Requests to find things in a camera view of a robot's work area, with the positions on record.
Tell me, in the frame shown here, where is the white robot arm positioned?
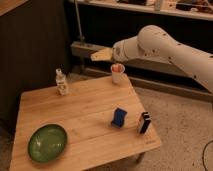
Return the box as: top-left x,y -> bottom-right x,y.
90,25 -> 213,93

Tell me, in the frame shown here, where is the grey metal case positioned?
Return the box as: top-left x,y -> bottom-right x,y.
71,37 -> 213,91

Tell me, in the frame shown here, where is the white cup with red contents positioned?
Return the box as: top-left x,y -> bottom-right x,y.
111,63 -> 125,84

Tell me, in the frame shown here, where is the blue folded object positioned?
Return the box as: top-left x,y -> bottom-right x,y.
111,108 -> 127,128

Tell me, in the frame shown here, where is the metal pole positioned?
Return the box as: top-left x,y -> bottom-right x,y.
74,0 -> 84,45

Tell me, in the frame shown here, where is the wooden table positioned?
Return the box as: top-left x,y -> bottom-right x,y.
10,76 -> 161,171

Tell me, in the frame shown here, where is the cluttered upper shelf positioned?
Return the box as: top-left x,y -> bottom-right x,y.
69,0 -> 213,21

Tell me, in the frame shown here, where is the black cable on floor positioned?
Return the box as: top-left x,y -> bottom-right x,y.
201,139 -> 213,171

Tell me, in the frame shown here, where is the small white bottle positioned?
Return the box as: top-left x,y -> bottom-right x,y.
56,68 -> 69,95

